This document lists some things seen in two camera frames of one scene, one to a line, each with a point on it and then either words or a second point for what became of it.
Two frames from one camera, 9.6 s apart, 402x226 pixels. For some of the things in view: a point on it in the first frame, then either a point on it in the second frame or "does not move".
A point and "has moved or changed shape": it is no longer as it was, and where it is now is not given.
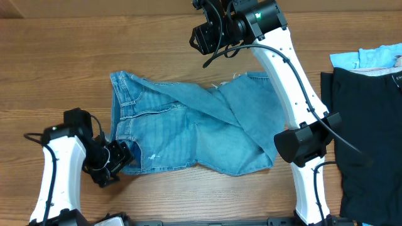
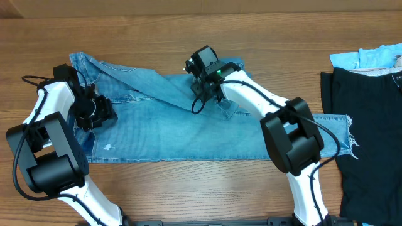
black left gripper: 122,155 -> 105,112
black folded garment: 369,148 does not move
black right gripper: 211,43 -> 199,90
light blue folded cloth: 382,56 does not move
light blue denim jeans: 232,130 has moved or changed shape
